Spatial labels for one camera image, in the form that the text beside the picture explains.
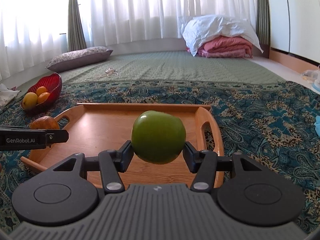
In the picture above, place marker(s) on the white sheer curtain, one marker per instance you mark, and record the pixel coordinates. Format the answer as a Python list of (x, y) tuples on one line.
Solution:
[(32, 12), (150, 7)]

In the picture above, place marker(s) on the blue cloth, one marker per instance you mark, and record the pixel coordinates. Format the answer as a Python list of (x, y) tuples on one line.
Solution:
[(317, 127)]

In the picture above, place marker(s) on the green apple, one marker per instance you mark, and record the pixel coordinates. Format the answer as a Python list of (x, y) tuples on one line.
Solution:
[(157, 136)]

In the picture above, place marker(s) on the yellow mango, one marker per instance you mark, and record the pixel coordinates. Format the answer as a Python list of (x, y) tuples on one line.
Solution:
[(29, 100)]

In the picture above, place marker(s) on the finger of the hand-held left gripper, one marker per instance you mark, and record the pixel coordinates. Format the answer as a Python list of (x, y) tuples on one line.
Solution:
[(58, 135)]

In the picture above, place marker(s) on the light blue container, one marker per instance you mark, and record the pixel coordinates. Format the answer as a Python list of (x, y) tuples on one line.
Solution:
[(317, 86)]

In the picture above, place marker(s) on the wooden tray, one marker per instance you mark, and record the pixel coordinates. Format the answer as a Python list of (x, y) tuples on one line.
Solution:
[(105, 130)]

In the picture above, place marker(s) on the white plastic bag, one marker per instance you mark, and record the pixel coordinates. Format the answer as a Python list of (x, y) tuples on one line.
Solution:
[(7, 96)]

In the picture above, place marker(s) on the clear plastic bag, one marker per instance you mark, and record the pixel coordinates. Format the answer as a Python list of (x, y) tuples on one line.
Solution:
[(310, 75)]

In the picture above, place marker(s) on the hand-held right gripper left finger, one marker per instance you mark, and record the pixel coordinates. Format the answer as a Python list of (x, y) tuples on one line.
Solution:
[(126, 157)]

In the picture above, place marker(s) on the folded pink blanket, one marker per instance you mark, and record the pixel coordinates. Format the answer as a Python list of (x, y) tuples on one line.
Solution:
[(225, 47)]

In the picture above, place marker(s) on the teal paisley blanket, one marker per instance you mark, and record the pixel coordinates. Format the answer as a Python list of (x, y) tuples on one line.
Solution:
[(250, 120)]

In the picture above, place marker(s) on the white pillow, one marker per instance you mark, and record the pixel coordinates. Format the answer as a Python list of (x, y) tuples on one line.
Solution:
[(215, 26)]

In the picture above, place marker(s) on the orange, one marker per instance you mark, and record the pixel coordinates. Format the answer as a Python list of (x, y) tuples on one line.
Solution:
[(44, 98), (41, 90), (45, 123)]

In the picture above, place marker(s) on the white wardrobe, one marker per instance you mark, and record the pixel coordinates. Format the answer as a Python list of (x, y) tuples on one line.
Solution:
[(295, 12)]

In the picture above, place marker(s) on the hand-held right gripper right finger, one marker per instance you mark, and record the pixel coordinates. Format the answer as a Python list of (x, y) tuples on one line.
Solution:
[(188, 156)]

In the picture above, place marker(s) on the green quilted mat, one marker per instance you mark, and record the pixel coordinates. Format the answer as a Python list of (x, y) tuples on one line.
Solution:
[(175, 67)]

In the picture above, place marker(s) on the green curtain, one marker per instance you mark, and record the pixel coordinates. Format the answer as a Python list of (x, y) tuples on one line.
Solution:
[(76, 17), (263, 12)]

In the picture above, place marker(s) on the floral pillow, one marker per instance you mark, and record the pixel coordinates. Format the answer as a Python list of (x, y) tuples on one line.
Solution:
[(77, 58)]

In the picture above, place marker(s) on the red ribbed bowl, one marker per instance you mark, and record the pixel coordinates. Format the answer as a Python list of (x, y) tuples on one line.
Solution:
[(53, 85)]

